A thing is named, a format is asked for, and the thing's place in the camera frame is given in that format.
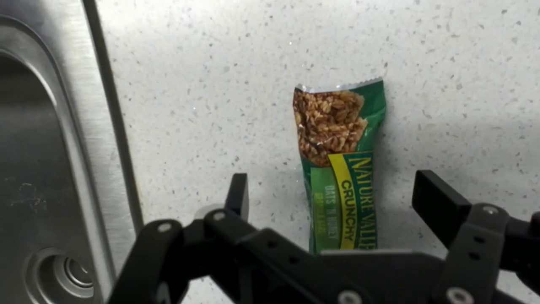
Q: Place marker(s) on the stainless steel double sink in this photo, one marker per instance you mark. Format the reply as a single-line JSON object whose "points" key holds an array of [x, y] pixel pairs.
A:
{"points": [[39, 170]]}

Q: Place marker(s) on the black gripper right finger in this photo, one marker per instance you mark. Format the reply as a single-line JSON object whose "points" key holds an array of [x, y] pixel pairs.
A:
{"points": [[478, 247]]}

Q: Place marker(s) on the green granola bar wrapper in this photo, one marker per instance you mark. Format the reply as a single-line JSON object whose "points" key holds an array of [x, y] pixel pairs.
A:
{"points": [[338, 170]]}

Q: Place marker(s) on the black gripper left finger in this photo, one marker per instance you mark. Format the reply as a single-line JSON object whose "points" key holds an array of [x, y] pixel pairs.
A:
{"points": [[224, 264]]}

